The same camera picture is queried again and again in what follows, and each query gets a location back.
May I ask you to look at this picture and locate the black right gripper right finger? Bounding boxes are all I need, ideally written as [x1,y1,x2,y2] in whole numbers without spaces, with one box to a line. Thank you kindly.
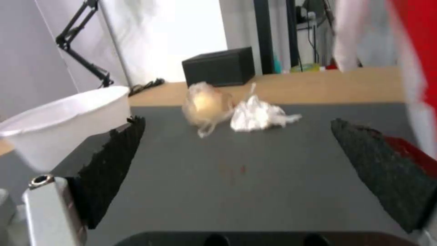
[330,118,437,246]

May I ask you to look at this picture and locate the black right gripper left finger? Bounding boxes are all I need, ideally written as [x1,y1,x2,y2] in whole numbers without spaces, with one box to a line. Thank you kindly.
[21,115,147,246]

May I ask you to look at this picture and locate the white plastic takeout bowl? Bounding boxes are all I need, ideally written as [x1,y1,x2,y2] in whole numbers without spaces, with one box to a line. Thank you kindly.
[0,86,131,173]

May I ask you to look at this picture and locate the red and white takeout bag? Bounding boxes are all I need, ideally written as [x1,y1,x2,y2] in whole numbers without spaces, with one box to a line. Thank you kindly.
[333,0,437,167]

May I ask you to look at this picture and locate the clear plastic bag with food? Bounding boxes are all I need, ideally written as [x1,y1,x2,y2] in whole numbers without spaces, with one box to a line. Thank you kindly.
[183,82,235,138]

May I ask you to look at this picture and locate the green and yellow container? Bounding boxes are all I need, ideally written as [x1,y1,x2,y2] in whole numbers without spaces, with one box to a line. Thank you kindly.
[290,63,325,73]

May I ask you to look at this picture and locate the dark grey desk mat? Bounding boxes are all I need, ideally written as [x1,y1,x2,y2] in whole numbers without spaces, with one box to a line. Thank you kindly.
[47,102,437,246]

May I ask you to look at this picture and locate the crumpled white tissue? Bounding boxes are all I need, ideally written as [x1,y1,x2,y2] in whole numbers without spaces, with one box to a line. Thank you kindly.
[230,82,302,133]

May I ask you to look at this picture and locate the black box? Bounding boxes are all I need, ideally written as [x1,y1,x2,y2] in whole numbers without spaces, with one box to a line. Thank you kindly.
[181,46,256,87]

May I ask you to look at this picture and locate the black cable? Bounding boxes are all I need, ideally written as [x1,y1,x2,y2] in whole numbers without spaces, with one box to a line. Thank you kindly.
[128,78,166,97]

